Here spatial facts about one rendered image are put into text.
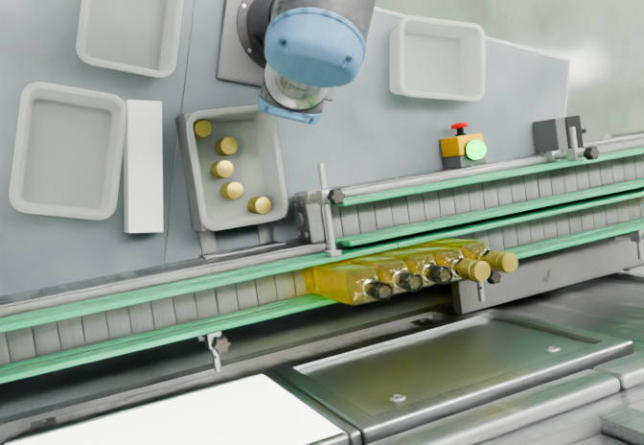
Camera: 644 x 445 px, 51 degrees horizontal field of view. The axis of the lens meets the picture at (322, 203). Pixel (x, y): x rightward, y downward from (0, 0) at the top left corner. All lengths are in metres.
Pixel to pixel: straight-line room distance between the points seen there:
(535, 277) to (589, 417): 0.68
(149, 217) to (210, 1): 0.45
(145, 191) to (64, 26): 0.33
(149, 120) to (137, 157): 0.07
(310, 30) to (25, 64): 0.69
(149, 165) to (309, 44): 0.58
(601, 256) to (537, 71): 0.48
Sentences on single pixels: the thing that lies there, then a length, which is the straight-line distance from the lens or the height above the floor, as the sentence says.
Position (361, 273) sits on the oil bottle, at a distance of 1.10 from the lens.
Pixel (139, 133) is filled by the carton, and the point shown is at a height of 0.81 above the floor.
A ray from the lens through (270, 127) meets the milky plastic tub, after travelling 1.31.
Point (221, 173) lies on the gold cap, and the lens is 1.29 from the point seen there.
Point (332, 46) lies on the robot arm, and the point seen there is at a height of 1.38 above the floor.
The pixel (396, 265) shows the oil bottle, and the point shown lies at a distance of 1.13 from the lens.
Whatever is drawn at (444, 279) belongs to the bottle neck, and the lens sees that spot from 1.13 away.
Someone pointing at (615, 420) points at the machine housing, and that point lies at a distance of 0.94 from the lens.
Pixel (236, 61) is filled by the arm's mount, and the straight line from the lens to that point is 1.38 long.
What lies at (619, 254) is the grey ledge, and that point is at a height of 0.88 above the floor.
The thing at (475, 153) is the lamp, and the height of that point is 0.85.
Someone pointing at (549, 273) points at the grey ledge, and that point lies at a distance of 1.61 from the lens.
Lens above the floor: 2.06
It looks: 66 degrees down
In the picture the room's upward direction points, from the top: 90 degrees clockwise
